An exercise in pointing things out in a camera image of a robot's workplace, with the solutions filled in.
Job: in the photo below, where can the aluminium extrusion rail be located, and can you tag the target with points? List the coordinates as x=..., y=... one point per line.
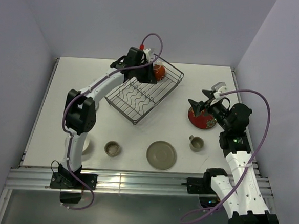
x=117, y=182

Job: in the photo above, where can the small grey espresso cup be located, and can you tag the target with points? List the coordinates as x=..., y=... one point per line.
x=196, y=143

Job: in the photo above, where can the orange black patterned cup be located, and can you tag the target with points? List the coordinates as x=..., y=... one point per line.
x=159, y=72

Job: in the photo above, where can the grey stoneware saucer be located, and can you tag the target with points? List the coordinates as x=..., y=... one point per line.
x=161, y=155

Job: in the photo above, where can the dark wire dish rack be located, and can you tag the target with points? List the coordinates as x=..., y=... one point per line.
x=135, y=100

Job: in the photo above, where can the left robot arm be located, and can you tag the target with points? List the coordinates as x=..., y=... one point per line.
x=79, y=116

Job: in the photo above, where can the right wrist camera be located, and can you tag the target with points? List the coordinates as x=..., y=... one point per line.
x=218, y=89

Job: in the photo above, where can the red floral plate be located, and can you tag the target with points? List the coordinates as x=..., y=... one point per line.
x=204, y=121

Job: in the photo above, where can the white ceramic bowl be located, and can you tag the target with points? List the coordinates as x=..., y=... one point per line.
x=85, y=144

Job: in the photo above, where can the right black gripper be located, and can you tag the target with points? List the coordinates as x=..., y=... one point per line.
x=197, y=106

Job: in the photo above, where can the light blue saucer plate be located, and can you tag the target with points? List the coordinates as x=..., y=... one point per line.
x=97, y=107

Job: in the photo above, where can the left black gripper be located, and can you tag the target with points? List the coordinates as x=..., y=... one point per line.
x=150, y=77

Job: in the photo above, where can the small brown speckled cup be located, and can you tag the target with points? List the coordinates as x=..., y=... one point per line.
x=112, y=148

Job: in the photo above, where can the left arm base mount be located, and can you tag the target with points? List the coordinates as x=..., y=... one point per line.
x=70, y=183

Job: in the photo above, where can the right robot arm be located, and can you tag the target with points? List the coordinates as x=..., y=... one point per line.
x=243, y=202

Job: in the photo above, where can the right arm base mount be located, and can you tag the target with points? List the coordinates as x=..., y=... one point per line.
x=207, y=197

